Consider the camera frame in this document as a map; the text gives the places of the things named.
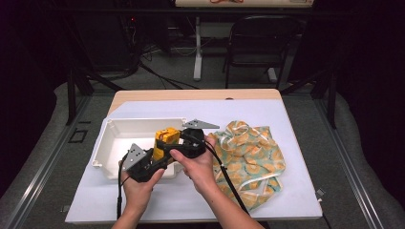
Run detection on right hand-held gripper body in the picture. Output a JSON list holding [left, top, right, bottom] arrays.
[[173, 118, 221, 159]]

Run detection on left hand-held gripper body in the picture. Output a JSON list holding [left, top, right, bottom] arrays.
[[120, 142, 157, 183]]

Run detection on yellow bundle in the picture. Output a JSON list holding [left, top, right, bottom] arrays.
[[152, 127, 181, 164]]

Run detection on white plastic bin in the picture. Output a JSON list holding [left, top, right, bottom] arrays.
[[91, 116, 189, 181]]

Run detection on orange slice print cloth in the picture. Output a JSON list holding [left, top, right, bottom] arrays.
[[208, 119, 287, 213]]

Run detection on person's right hand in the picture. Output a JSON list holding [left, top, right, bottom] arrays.
[[169, 135, 222, 196]]

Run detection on person's left hand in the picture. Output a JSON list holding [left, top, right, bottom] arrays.
[[120, 167, 166, 208]]

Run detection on white table mat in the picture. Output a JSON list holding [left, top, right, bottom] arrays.
[[65, 99, 324, 223]]

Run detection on black metal stand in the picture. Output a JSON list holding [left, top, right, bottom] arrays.
[[280, 61, 339, 130], [64, 61, 126, 126]]

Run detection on white desk leg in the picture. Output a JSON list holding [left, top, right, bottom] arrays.
[[192, 15, 204, 82]]

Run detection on dark cabinet with red light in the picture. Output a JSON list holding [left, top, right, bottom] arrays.
[[75, 10, 139, 73]]

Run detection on black folding chair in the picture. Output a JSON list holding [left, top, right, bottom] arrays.
[[222, 14, 304, 91]]

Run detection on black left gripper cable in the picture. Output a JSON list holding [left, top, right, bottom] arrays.
[[116, 160, 132, 220]]

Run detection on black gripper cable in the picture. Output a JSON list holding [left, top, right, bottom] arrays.
[[181, 131, 251, 216], [116, 160, 132, 220]]

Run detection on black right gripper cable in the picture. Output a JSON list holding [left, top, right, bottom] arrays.
[[181, 131, 251, 216]]

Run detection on black floor cables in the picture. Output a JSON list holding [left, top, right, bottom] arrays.
[[135, 47, 200, 91]]

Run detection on aluminium floor rail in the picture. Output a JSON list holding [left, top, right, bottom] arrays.
[[312, 98, 385, 229], [0, 94, 94, 229]]

